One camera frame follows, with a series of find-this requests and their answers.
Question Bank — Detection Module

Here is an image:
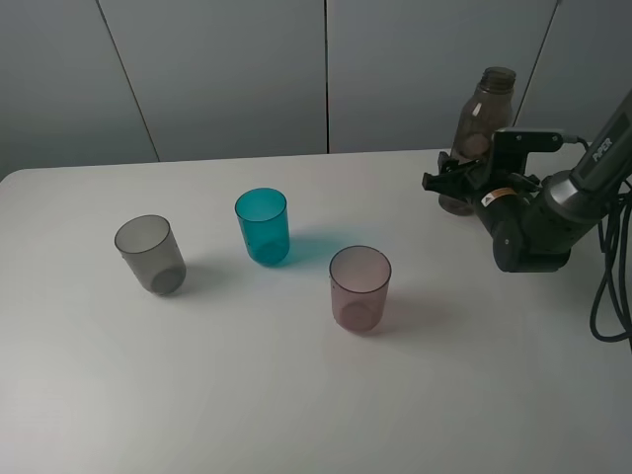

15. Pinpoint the smoky translucent water bottle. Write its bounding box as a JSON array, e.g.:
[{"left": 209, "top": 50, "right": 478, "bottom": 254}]
[{"left": 437, "top": 66, "right": 518, "bottom": 217}]

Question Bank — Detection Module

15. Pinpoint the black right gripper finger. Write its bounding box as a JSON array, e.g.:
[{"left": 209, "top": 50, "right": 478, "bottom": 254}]
[
  {"left": 437, "top": 151, "right": 469, "bottom": 173},
  {"left": 422, "top": 168, "right": 476, "bottom": 198}
]

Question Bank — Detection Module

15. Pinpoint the pink translucent plastic cup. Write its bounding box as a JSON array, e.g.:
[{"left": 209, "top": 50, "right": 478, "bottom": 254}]
[{"left": 329, "top": 245, "right": 392, "bottom": 334}]

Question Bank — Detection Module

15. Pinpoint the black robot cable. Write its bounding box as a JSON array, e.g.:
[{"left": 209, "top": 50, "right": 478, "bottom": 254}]
[{"left": 561, "top": 133, "right": 632, "bottom": 343}]

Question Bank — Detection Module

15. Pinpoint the teal translucent plastic cup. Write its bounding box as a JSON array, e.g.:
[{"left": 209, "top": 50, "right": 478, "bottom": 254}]
[{"left": 234, "top": 188, "right": 290, "bottom": 267}]

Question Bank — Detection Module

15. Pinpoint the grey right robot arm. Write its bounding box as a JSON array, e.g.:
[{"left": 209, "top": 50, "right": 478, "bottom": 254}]
[{"left": 422, "top": 98, "right": 631, "bottom": 273}]

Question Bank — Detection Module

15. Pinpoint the grey translucent plastic cup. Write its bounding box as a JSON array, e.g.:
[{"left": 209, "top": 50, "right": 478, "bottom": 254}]
[{"left": 114, "top": 214, "right": 187, "bottom": 296}]

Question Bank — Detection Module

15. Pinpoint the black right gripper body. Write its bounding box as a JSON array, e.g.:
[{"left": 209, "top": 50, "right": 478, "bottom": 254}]
[{"left": 465, "top": 170, "right": 548, "bottom": 273}]

